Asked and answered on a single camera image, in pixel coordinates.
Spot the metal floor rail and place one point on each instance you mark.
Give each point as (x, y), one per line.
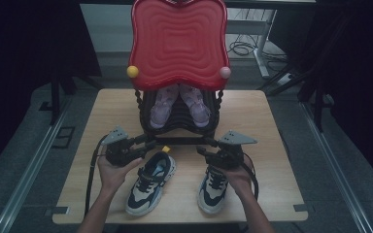
(333, 165)
(29, 171)

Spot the red and black shoe rack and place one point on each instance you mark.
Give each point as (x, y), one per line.
(178, 42)

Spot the black tape strip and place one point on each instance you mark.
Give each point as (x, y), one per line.
(56, 210)
(302, 207)

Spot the white desk frame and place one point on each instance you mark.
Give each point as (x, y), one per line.
(260, 39)

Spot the person's right hand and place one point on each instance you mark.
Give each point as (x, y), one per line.
(238, 178)

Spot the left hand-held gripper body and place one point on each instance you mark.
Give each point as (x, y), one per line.
(119, 152)

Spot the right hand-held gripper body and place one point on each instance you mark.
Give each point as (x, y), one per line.
(228, 155)

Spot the person's left hand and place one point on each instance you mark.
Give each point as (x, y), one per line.
(116, 176)

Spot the black and white sneaker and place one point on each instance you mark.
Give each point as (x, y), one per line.
(212, 191)
(149, 184)

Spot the black metal stand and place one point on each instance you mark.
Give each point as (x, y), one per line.
(317, 97)
(55, 97)

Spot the white power strip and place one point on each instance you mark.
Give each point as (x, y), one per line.
(286, 78)

